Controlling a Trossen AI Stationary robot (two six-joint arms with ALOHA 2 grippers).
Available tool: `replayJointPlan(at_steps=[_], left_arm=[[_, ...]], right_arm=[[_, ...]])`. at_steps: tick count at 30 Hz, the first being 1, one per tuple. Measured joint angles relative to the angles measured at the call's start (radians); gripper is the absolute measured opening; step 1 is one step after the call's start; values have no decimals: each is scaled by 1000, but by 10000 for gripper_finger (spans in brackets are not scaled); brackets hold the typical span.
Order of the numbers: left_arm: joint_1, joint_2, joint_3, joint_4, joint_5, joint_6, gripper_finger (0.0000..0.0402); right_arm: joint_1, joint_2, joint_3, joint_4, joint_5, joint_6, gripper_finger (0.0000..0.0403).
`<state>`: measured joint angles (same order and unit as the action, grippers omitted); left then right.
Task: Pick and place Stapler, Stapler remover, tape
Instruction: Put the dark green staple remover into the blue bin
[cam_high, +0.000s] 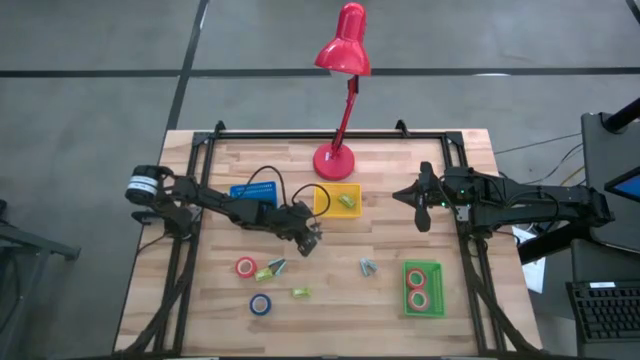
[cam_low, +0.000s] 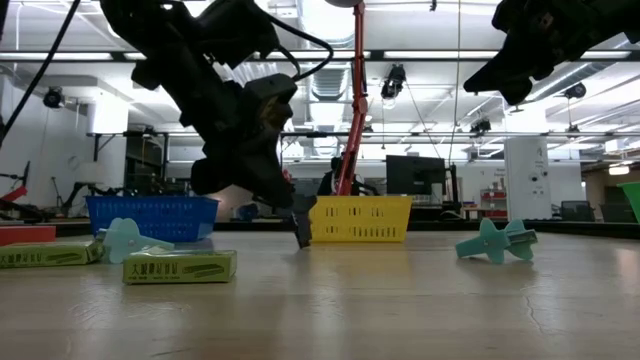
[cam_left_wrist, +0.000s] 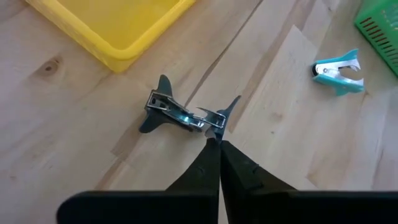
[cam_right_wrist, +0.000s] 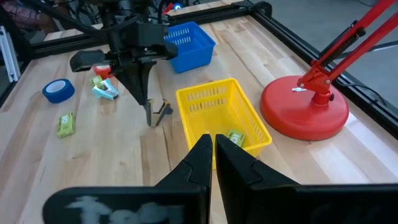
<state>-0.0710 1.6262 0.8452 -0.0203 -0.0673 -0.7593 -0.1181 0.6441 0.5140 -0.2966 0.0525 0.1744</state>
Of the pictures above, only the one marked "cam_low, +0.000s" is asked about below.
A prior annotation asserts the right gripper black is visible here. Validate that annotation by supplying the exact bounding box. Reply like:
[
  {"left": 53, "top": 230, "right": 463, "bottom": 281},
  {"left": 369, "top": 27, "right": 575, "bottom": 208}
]
[{"left": 462, "top": 0, "right": 640, "bottom": 106}]

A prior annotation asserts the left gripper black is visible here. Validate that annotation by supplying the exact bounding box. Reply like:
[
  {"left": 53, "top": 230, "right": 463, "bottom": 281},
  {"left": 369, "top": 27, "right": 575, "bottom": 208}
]
[{"left": 189, "top": 73, "right": 319, "bottom": 250}]

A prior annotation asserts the green staple box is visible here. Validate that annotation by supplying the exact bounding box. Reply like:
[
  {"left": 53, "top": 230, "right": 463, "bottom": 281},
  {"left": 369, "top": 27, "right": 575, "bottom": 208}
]
[
  {"left": 122, "top": 249, "right": 238, "bottom": 286},
  {"left": 0, "top": 239, "right": 105, "bottom": 270}
]

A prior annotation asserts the teal staple remover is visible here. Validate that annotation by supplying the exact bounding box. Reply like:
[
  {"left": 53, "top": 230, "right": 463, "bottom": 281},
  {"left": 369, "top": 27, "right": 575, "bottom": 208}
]
[{"left": 454, "top": 217, "right": 539, "bottom": 265}]

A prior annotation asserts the light blue staple remover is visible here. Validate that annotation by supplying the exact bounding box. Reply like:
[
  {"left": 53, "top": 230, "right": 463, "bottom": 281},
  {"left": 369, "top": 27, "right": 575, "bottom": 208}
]
[{"left": 97, "top": 217, "right": 176, "bottom": 265}]

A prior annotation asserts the red tape roll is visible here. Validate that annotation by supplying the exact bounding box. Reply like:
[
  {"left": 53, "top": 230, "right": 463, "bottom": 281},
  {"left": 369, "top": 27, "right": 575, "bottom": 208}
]
[{"left": 0, "top": 225, "right": 57, "bottom": 247}]

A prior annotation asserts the yellow plastic basket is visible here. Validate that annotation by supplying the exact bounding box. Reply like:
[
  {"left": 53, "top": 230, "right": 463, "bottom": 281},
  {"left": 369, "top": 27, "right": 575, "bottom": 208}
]
[{"left": 308, "top": 195, "right": 414, "bottom": 244}]

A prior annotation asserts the white pillar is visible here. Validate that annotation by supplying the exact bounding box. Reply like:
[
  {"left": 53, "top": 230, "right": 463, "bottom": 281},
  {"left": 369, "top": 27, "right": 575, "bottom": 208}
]
[{"left": 503, "top": 137, "right": 551, "bottom": 221}]

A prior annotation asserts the black computer monitor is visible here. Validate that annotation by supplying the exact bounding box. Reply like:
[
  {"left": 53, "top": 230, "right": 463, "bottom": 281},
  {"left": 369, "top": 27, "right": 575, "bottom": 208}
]
[{"left": 385, "top": 154, "right": 446, "bottom": 197}]

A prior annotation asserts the red desk lamp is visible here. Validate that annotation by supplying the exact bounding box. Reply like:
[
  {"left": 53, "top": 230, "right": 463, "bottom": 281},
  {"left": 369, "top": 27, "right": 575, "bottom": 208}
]
[{"left": 324, "top": 0, "right": 371, "bottom": 197}]

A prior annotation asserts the blue plastic basket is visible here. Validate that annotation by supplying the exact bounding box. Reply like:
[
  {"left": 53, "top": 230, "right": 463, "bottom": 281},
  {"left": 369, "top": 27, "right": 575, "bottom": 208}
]
[{"left": 84, "top": 195, "right": 220, "bottom": 243}]

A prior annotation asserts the black aluminium table frame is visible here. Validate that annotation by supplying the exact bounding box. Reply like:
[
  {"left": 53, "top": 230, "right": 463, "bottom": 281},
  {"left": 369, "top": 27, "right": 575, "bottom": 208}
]
[{"left": 0, "top": 218, "right": 640, "bottom": 239}]

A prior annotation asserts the black looped gripper cable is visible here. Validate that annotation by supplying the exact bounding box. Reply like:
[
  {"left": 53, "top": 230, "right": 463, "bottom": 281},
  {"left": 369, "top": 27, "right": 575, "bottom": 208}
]
[{"left": 262, "top": 13, "right": 335, "bottom": 84}]

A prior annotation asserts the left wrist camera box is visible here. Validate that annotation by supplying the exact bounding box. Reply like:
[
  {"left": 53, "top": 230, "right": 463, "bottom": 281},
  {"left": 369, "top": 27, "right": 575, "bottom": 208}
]
[{"left": 197, "top": 0, "right": 281, "bottom": 70}]

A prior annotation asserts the long black arm cable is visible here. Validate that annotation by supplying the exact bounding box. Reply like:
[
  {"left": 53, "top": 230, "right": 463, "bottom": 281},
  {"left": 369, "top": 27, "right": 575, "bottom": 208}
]
[{"left": 0, "top": 0, "right": 82, "bottom": 146}]

